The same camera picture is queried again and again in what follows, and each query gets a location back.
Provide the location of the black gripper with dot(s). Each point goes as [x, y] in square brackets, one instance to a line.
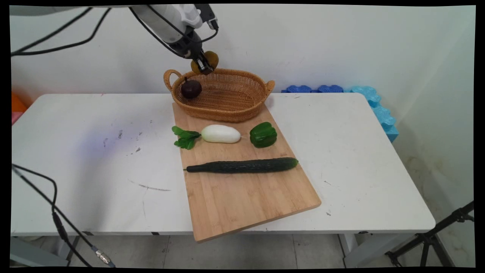
[187, 43]

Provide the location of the brown yellow potato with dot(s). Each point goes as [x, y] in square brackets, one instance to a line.
[213, 58]

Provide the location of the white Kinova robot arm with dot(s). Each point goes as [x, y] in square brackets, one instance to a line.
[159, 19]

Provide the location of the dark purple fruit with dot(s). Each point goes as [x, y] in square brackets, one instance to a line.
[191, 88]

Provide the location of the woven wicker basket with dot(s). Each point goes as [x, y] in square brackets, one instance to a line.
[223, 94]

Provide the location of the white radish with green leaves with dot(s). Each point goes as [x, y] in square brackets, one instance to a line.
[219, 134]

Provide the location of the green bell pepper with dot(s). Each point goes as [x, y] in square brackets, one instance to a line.
[263, 135]

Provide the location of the dark blue foam mat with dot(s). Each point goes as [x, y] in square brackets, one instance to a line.
[329, 89]
[299, 89]

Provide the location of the dark green cucumber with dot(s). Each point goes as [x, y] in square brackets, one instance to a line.
[242, 165]

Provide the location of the wooden cutting board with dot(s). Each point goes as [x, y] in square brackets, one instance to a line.
[242, 185]

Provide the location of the light blue foam mat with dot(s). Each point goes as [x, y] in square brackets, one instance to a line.
[379, 110]

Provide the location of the orange object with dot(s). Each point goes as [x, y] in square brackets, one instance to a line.
[17, 103]

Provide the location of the pink object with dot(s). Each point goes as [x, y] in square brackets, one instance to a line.
[15, 117]

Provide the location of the grey table leg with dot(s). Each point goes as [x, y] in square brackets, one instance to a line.
[74, 246]

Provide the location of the white table leg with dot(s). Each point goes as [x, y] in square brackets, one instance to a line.
[356, 250]

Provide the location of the black tripod stand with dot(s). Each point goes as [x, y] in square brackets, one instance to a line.
[432, 239]

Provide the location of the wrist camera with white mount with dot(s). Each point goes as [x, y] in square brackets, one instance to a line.
[202, 15]

